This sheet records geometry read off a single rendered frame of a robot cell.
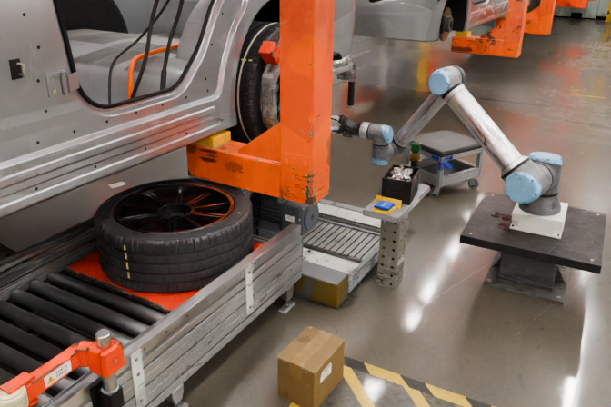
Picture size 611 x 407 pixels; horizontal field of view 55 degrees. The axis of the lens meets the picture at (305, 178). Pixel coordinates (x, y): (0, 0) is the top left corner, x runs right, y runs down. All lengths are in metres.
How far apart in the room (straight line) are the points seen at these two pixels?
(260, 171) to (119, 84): 0.81
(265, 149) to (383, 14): 3.03
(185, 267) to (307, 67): 0.91
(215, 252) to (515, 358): 1.29
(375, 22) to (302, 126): 3.10
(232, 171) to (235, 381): 0.90
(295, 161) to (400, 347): 0.89
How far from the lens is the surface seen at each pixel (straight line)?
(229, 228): 2.36
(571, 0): 12.42
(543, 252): 2.82
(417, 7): 5.42
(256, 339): 2.58
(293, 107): 2.39
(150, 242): 2.30
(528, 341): 2.75
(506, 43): 6.36
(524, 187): 2.74
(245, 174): 2.63
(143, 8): 4.78
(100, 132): 2.24
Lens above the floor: 1.55
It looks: 22 degrees down
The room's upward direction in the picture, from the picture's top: 1 degrees clockwise
